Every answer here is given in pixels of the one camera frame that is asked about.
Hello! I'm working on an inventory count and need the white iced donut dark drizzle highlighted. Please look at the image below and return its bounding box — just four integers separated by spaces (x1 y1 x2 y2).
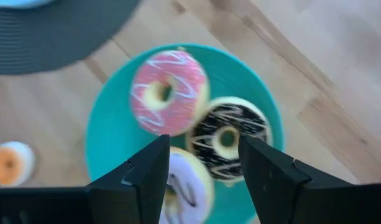
158 146 215 224

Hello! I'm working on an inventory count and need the pink iced donut white drizzle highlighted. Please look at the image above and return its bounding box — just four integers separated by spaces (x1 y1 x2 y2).
129 49 211 137

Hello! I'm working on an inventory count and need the round grey woven mat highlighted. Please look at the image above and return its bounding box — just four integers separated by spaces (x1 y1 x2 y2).
0 0 143 75

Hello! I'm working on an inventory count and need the teal plate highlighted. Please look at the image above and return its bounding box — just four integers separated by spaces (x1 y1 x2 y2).
84 42 285 224

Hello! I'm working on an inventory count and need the chocolate iced donut white drizzle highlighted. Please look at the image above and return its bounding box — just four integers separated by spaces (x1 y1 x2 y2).
185 96 273 184

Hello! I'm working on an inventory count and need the cream foam donut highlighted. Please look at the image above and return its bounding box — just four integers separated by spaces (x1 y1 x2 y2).
0 141 35 187

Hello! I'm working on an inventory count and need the light blue plate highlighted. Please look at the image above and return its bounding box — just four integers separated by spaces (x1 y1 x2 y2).
0 0 56 9

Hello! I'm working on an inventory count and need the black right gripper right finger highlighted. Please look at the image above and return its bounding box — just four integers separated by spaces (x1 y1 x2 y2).
238 134 354 224

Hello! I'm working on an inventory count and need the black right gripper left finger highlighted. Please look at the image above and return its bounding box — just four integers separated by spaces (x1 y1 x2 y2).
87 134 171 224

